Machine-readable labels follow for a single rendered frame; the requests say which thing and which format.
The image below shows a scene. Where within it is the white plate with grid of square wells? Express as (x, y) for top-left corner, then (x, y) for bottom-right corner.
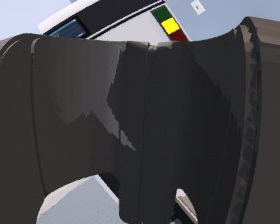
(176, 194), (198, 224)

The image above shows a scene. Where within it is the white material roll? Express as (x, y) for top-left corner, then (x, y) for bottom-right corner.
(38, 0), (98, 34)

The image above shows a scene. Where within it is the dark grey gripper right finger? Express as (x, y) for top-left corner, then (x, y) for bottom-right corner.
(143, 16), (280, 224)

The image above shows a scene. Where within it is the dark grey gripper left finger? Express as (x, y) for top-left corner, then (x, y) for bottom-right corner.
(0, 33), (154, 224)

